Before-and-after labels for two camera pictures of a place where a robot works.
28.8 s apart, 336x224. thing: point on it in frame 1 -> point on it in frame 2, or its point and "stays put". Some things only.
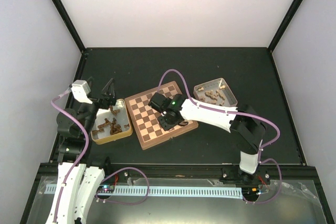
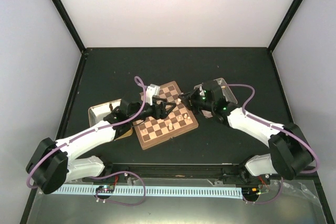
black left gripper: x=103 y=103 -> x=162 y=114
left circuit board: x=106 y=189 stays put
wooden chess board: x=145 y=119 stays put
